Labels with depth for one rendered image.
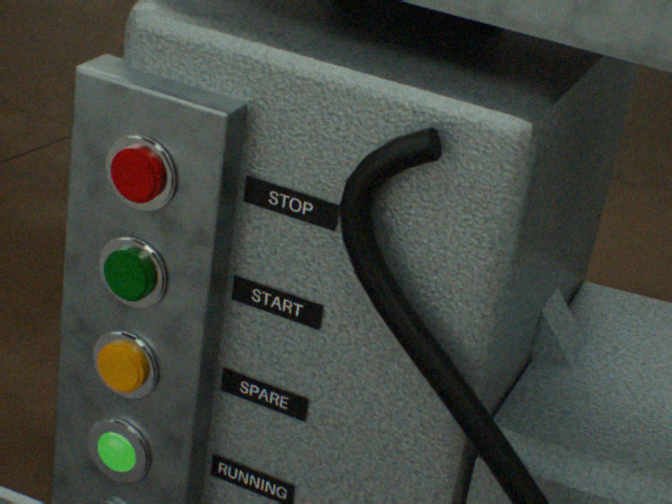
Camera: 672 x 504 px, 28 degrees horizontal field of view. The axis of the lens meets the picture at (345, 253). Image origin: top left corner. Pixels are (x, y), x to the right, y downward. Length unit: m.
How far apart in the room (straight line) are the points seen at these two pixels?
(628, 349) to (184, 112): 0.27
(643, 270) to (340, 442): 3.47
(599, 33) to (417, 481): 0.23
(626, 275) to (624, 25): 3.52
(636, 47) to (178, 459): 0.30
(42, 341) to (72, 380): 2.57
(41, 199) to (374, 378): 3.35
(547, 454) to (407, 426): 0.07
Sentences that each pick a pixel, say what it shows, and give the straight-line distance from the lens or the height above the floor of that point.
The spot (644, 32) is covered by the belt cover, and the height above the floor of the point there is 1.57.
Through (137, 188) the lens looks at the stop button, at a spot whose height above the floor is 1.45.
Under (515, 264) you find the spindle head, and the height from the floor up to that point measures 1.45.
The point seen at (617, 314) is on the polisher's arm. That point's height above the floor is 1.37.
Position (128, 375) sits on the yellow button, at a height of 1.35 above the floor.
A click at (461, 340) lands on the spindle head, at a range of 0.59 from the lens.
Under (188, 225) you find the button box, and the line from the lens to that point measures 0.61.
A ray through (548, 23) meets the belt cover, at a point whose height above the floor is 1.56.
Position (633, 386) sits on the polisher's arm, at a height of 1.37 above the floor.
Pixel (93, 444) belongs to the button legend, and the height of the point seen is 1.30.
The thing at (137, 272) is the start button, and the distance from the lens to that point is 0.62.
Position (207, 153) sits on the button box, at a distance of 0.59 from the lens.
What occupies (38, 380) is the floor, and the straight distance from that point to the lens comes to 3.11.
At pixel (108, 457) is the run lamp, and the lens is 0.68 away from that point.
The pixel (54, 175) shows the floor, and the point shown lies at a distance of 4.09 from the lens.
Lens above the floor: 1.70
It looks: 27 degrees down
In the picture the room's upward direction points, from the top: 9 degrees clockwise
